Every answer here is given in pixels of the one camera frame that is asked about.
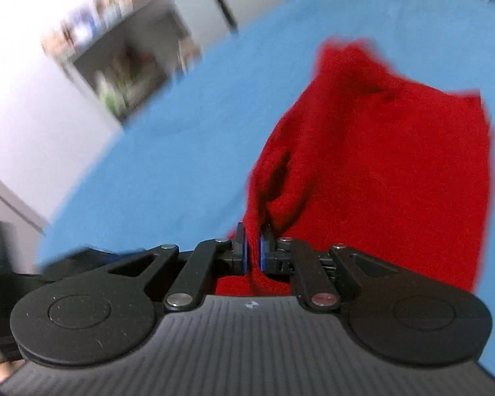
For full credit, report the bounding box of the blue fuzzy blanket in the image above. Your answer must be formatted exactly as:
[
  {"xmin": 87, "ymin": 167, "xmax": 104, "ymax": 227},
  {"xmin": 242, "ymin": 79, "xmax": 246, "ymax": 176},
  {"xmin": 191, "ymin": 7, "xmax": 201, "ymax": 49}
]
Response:
[{"xmin": 41, "ymin": 247, "xmax": 153, "ymax": 275}]

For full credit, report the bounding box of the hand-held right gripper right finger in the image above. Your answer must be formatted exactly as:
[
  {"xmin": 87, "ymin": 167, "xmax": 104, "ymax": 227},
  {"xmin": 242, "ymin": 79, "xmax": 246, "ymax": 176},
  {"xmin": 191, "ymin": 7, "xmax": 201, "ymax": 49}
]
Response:
[{"xmin": 259, "ymin": 223, "xmax": 402, "ymax": 313}]

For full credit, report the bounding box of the red knit sweater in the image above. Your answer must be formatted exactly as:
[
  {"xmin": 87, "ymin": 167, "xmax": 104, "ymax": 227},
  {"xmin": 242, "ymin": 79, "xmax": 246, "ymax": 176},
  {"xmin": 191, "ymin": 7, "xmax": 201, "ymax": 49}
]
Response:
[{"xmin": 214, "ymin": 37, "xmax": 495, "ymax": 298}]

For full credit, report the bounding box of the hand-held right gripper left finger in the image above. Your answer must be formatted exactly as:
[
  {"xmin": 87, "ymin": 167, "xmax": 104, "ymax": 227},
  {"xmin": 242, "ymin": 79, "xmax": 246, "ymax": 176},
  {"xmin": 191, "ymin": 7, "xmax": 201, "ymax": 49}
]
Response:
[{"xmin": 107, "ymin": 222, "xmax": 249, "ymax": 313}]

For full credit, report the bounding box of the white desk with shelves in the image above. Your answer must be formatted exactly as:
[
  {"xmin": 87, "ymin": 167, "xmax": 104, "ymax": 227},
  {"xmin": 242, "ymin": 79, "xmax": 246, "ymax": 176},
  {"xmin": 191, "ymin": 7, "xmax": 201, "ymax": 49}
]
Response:
[{"xmin": 40, "ymin": 0, "xmax": 204, "ymax": 126}]

